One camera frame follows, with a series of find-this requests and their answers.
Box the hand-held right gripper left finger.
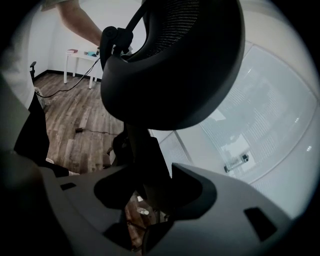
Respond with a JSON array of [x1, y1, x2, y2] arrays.
[[0, 159, 131, 256]]

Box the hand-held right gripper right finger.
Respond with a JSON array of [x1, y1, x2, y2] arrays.
[[143, 162, 294, 256]]

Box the person's left forearm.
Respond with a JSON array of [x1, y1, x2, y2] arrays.
[[54, 0, 105, 47]]

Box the person's black trousers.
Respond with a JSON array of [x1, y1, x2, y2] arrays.
[[13, 91, 70, 177]]

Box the person's white printed shirt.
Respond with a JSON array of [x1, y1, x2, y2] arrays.
[[0, 32, 35, 111]]

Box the small white side table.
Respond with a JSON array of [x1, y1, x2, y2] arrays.
[[64, 49, 101, 90]]

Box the black adapter cable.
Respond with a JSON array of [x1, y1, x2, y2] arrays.
[[83, 128, 119, 136]]

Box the thin black cable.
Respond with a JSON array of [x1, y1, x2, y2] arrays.
[[39, 56, 101, 99]]

